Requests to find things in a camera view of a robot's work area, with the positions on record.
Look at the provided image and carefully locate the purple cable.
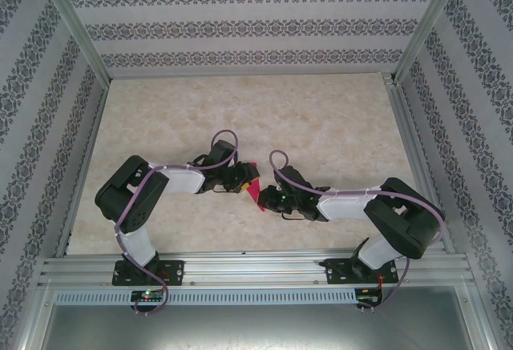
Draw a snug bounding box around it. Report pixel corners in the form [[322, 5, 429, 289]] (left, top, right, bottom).
[[269, 148, 446, 313], [114, 128, 242, 317]]

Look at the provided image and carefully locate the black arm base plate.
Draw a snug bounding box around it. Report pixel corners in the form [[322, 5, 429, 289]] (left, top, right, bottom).
[[111, 259, 186, 287], [325, 257, 398, 286]]

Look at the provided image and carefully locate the grey metal panel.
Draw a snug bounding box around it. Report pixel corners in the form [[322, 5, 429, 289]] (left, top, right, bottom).
[[18, 304, 494, 350]]

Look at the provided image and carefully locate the aluminium side rail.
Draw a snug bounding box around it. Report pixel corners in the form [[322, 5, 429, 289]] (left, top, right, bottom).
[[382, 72, 457, 253], [54, 78, 111, 258]]

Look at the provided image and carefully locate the slotted grey cable duct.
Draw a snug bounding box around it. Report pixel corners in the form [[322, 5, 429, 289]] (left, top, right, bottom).
[[54, 288, 384, 305]]

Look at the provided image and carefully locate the pink paper sheet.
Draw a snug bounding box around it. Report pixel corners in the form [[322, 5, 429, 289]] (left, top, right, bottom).
[[244, 160, 268, 212]]

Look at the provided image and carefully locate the aluminium frame post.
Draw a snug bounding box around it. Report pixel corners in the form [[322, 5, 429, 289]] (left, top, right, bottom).
[[394, 0, 469, 83], [34, 0, 112, 82]]

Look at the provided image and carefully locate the long aluminium mounting rail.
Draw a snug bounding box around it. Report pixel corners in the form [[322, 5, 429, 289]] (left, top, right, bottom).
[[38, 247, 476, 287]]

